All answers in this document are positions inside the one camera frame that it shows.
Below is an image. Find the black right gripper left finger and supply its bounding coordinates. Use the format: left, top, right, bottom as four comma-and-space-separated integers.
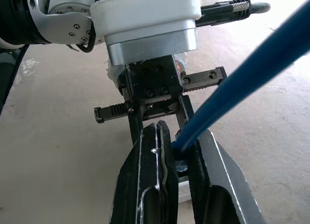
108, 120, 179, 224

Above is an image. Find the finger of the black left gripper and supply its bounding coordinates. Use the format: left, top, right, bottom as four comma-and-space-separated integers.
127, 107, 144, 146
174, 95, 195, 140

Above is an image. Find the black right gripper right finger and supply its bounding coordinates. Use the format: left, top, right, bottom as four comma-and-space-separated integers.
188, 129, 267, 224

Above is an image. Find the blue rod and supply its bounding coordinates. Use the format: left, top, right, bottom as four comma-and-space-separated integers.
170, 0, 310, 173

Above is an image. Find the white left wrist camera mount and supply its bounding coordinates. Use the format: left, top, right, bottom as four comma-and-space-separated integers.
91, 0, 203, 66

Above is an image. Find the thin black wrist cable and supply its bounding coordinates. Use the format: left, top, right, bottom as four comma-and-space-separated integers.
69, 22, 98, 54

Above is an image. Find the black camera cable knurled plug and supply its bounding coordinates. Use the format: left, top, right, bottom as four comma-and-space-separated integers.
195, 0, 271, 29

